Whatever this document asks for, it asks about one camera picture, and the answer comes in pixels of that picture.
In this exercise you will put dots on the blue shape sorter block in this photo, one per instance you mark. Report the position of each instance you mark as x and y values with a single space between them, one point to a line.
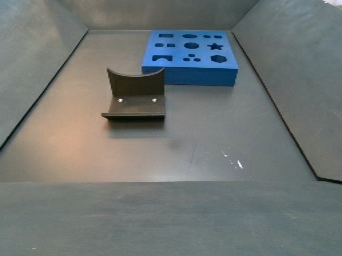
195 57

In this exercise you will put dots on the black curved holder bracket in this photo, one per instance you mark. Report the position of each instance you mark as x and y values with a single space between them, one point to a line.
137 96

